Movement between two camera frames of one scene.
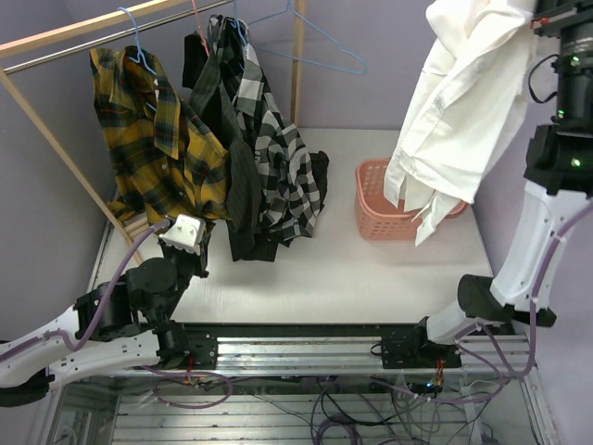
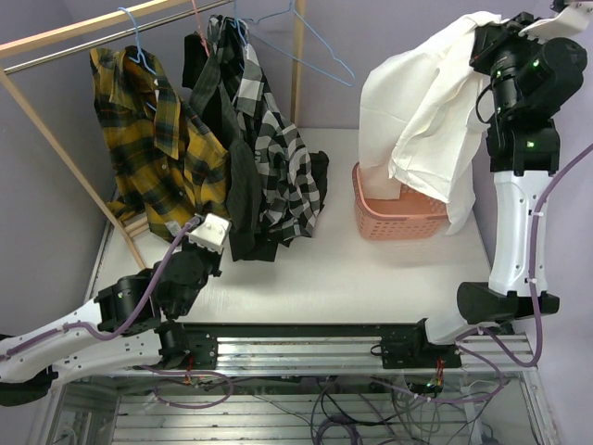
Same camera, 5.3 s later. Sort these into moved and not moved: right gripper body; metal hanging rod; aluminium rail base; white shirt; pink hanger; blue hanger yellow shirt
Moved: right gripper body; white shirt
Not moved: aluminium rail base; metal hanging rod; blue hanger yellow shirt; pink hanger
